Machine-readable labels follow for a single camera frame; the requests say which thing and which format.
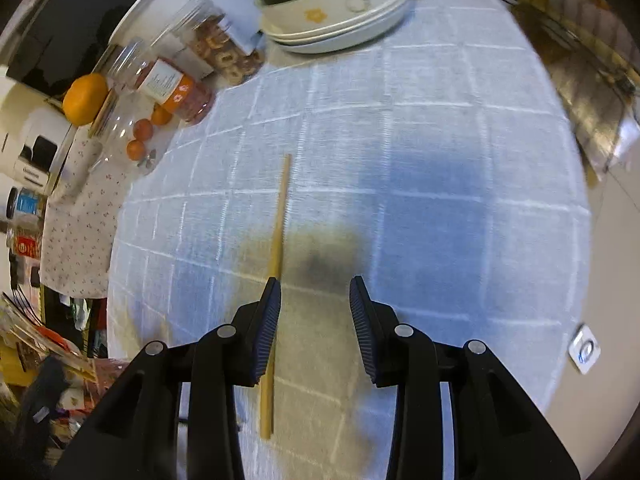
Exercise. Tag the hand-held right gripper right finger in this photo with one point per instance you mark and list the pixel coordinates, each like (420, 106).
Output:
(362, 332)

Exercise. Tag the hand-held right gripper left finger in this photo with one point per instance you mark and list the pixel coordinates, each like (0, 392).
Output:
(267, 332)

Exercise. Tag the light bamboo chopstick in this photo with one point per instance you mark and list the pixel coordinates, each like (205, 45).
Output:
(280, 230)

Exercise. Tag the grey checked tablecloth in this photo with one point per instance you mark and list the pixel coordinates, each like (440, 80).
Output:
(425, 185)

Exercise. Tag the floral cabinet cover cloth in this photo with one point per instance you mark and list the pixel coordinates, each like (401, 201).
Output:
(80, 230)

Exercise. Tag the gold patterned box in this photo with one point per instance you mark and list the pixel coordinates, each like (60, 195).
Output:
(45, 345)

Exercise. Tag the white square floor fitting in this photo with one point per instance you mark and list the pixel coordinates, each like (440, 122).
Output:
(585, 349)

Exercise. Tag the small orange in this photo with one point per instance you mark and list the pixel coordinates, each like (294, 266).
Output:
(135, 150)
(161, 116)
(143, 130)

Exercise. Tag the round glass jar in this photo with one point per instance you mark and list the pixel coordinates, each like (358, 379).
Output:
(117, 130)

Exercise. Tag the red label jar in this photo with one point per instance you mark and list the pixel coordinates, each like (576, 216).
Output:
(25, 246)

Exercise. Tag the plastic jar of red snacks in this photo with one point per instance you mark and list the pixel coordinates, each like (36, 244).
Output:
(175, 87)

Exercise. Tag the blue label clear jar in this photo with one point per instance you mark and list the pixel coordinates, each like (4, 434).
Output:
(27, 207)

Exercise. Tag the large orange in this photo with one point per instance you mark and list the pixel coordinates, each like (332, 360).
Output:
(85, 99)

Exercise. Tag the white air fryer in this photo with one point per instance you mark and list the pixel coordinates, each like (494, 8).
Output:
(30, 135)

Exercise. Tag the stack of cream bowls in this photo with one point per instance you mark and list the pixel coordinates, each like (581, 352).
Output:
(345, 15)

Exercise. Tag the black microwave oven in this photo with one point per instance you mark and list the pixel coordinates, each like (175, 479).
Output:
(65, 25)

